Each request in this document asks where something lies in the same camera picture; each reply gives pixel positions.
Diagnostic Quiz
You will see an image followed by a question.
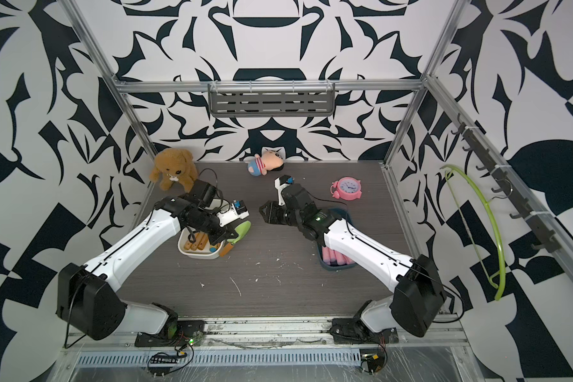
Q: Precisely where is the brown teddy bear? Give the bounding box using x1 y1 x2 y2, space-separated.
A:
150 148 198 193

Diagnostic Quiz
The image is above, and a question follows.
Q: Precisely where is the grey wall shelf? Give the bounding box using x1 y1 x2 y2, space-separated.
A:
208 81 337 118

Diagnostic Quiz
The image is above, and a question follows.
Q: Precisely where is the black hook rail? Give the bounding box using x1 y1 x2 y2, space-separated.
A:
454 115 562 253

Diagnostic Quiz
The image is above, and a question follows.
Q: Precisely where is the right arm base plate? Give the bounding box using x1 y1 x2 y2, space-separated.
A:
329 318 400 345

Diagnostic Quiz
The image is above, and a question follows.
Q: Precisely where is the pink alarm clock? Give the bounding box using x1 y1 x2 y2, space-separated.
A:
329 177 362 202

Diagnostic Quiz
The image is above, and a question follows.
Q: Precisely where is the small plush doll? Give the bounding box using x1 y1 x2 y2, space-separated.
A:
247 147 286 177

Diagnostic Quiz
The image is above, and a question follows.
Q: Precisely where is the black connector box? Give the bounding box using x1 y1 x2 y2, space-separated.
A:
359 353 386 375

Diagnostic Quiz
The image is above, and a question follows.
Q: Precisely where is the teal storage box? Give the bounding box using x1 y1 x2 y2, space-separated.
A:
317 208 357 272

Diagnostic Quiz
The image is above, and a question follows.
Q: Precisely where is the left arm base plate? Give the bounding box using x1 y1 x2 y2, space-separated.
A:
135 319 206 348

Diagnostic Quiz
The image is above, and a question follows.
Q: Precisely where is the black power strip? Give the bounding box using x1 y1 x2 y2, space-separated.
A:
146 352 180 367

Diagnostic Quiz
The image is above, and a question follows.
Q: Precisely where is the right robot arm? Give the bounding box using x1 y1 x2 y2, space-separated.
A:
259 175 446 337

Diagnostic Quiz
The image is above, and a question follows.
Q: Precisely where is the green hoop hanger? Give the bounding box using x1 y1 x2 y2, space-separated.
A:
440 164 507 302

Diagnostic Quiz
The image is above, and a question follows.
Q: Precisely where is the purple shovel pink handle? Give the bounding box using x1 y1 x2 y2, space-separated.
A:
321 247 355 269

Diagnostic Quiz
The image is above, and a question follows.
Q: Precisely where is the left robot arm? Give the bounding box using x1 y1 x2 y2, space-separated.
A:
56 180 248 341

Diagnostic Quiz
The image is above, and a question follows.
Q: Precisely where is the white storage tray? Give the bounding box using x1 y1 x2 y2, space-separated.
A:
178 229 227 260

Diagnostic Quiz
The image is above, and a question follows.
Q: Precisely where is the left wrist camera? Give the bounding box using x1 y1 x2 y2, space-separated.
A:
217 201 249 227

